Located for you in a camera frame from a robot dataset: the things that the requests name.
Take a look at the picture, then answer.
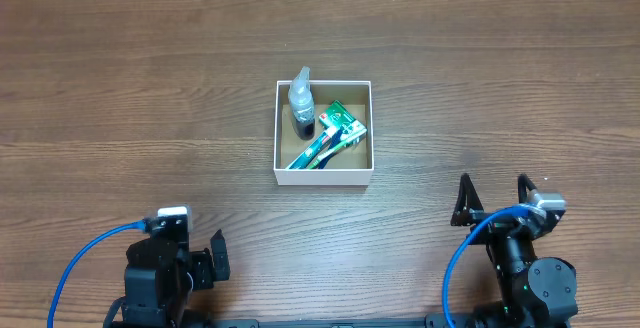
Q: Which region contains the blue toothbrush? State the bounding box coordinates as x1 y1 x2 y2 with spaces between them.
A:
315 129 346 169

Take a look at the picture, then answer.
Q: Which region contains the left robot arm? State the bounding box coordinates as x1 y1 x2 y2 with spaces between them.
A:
103 231 230 328

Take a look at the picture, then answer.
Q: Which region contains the white cardboard box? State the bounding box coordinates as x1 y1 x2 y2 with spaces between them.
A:
273 80 375 186

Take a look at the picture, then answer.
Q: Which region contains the right blue cable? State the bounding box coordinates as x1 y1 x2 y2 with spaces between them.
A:
441 205 531 328

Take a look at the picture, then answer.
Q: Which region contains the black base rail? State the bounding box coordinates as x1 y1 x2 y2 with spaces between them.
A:
189 311 571 328

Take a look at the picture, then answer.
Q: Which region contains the green soap box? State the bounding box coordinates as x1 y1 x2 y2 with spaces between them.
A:
319 100 367 146

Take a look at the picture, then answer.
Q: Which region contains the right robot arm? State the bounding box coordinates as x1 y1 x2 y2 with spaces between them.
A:
441 173 578 328

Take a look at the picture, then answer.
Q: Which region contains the green white toothbrush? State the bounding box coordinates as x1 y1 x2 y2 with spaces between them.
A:
305 122 367 169

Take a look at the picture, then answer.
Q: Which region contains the left blue cable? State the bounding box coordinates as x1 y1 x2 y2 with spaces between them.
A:
46 220 151 328

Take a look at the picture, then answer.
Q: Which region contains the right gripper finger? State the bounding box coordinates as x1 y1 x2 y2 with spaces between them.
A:
450 173 484 226
517 173 538 204

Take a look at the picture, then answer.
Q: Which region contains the clear bottle dark liquid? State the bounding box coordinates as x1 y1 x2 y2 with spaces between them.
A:
288 66 315 140

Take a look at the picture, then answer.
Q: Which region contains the red green toothpaste tube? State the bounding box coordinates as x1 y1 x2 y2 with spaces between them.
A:
287 127 337 169

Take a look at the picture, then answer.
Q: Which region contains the blue cable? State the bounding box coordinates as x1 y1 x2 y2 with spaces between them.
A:
46 220 151 328
441 205 531 328

